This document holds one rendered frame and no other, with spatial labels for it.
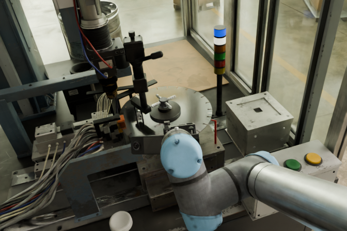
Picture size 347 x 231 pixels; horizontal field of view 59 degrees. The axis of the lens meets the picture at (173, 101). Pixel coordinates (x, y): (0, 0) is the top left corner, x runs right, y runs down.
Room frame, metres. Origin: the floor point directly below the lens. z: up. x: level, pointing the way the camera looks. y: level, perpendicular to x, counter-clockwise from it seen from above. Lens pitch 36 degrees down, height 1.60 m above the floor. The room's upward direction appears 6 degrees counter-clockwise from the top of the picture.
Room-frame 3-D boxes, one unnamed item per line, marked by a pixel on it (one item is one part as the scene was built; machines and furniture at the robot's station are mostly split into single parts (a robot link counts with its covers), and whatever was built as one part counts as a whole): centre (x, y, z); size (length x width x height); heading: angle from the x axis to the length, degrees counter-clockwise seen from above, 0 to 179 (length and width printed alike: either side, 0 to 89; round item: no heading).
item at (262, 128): (0.87, -0.31, 0.82); 0.18 x 0.18 x 0.15; 14
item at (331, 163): (0.61, -0.33, 0.82); 0.28 x 0.11 x 0.15; 104
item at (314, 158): (0.61, -0.40, 0.90); 0.04 x 0.04 x 0.02
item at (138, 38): (0.81, 0.10, 1.17); 0.06 x 0.05 x 0.20; 94
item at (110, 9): (1.56, 0.39, 0.93); 0.31 x 0.31 x 0.36
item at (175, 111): (0.85, 0.03, 0.96); 0.11 x 0.11 x 0.03
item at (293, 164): (0.59, -0.33, 0.90); 0.04 x 0.04 x 0.02
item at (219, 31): (1.05, -0.20, 1.14); 0.05 x 0.04 x 0.03; 14
